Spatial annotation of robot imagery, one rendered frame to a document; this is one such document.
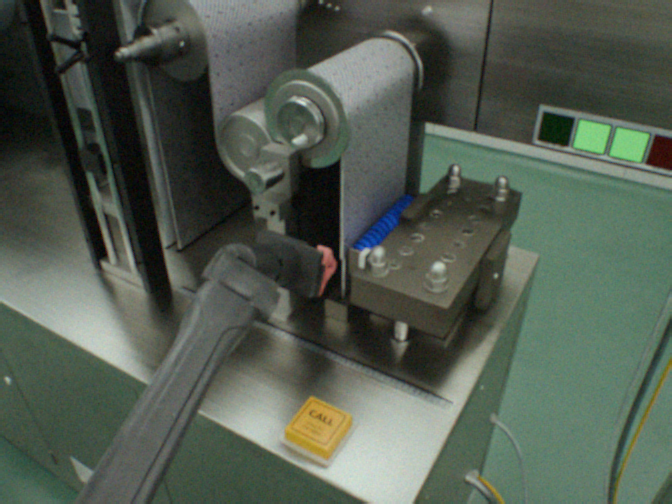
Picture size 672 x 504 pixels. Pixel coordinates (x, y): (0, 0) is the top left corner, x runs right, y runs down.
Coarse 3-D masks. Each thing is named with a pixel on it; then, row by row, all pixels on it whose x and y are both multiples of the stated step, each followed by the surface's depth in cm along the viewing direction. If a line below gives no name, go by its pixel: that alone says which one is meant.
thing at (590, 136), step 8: (584, 128) 94; (592, 128) 93; (600, 128) 92; (608, 128) 92; (576, 136) 95; (584, 136) 94; (592, 136) 94; (600, 136) 93; (576, 144) 96; (584, 144) 95; (592, 144) 94; (600, 144) 94; (600, 152) 94
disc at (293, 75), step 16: (288, 80) 80; (304, 80) 79; (320, 80) 77; (272, 96) 83; (336, 96) 77; (336, 112) 79; (272, 128) 86; (336, 144) 82; (304, 160) 86; (320, 160) 85; (336, 160) 83
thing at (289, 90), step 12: (408, 60) 96; (288, 84) 80; (300, 84) 79; (276, 96) 82; (288, 96) 81; (312, 96) 79; (324, 96) 78; (276, 108) 83; (324, 108) 79; (336, 120) 79; (276, 132) 86; (336, 132) 80; (288, 144) 86; (324, 144) 82; (312, 156) 84
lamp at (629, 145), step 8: (616, 136) 92; (624, 136) 91; (632, 136) 90; (640, 136) 90; (648, 136) 89; (616, 144) 92; (624, 144) 92; (632, 144) 91; (640, 144) 90; (616, 152) 93; (624, 152) 92; (632, 152) 92; (640, 152) 91; (632, 160) 92; (640, 160) 92
